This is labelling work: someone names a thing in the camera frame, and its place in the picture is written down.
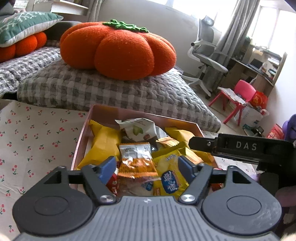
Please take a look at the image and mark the cherry print tablecloth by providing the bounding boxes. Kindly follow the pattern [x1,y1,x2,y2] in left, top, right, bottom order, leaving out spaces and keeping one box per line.
[0,99,87,240]

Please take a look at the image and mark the red gift bag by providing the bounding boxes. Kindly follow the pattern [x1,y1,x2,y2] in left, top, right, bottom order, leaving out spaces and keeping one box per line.
[249,91,268,111]

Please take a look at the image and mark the wooden desk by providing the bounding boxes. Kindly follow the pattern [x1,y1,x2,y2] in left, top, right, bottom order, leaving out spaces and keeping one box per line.
[220,45,287,96]

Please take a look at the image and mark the small orange plush cushion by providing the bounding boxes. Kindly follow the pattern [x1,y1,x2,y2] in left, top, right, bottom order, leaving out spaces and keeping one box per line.
[0,32,47,63]

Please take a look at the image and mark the pink plastic chair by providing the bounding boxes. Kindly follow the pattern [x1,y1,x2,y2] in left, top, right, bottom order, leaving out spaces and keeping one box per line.
[208,80,256,126]

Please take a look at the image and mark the white nut snack packet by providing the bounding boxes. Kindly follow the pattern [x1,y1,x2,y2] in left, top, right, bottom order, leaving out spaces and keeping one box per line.
[115,118,168,142]

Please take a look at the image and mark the large yellow snack packet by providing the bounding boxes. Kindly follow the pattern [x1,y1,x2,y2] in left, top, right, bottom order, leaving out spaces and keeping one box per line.
[164,126,216,166]

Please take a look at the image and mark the yellow snack packet in box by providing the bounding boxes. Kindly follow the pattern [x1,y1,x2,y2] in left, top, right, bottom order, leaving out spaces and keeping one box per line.
[77,120,121,169]

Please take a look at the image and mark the pink cardboard box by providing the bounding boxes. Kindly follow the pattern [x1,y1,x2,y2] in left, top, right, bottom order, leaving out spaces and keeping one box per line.
[70,104,219,193]

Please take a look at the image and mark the green leaf pattern cushion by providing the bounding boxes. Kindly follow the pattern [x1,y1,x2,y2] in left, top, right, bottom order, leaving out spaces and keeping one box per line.
[1,11,63,48]

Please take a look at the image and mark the white office chair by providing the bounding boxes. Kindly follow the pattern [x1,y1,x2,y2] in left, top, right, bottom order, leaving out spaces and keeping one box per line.
[181,16,228,99]

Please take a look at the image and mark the grey checked blanket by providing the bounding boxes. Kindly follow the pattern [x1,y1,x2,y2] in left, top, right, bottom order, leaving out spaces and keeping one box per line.
[1,40,61,97]

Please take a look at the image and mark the orange pumpkin plush cushion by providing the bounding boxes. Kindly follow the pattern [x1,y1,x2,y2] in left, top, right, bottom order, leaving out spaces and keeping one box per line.
[60,19,177,81]

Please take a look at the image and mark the grey checked pillow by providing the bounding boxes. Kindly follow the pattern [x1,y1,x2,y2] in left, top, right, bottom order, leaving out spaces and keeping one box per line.
[17,59,222,132]

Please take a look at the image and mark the orange clear cake packet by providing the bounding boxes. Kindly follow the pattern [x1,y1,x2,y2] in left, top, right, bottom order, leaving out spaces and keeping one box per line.
[117,143,160,196]

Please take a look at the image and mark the yellow blue cracker packet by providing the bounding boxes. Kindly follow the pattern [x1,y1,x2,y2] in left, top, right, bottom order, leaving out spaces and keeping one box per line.
[152,149,189,199]

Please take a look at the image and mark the red snack packet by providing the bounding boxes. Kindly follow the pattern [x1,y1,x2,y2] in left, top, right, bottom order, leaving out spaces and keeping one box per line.
[106,173,119,196]

